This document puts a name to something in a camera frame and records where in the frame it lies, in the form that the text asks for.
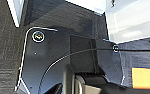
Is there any grey robot torso limb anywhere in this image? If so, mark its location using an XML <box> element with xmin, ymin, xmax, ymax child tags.
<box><xmin>62</xmin><ymin>64</ymin><xmax>125</xmax><ymax>94</ymax></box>

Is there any dark torso base block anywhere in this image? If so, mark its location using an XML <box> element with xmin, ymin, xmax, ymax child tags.
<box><xmin>69</xmin><ymin>34</ymin><xmax>100</xmax><ymax>74</ymax></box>

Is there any white shelf box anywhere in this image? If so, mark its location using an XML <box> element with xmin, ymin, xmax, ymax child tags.
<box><xmin>104</xmin><ymin>0</ymin><xmax>150</xmax><ymax>44</ymax></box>

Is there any white wardrobe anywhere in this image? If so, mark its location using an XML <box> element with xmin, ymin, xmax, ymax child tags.
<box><xmin>64</xmin><ymin>0</ymin><xmax>150</xmax><ymax>44</ymax></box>

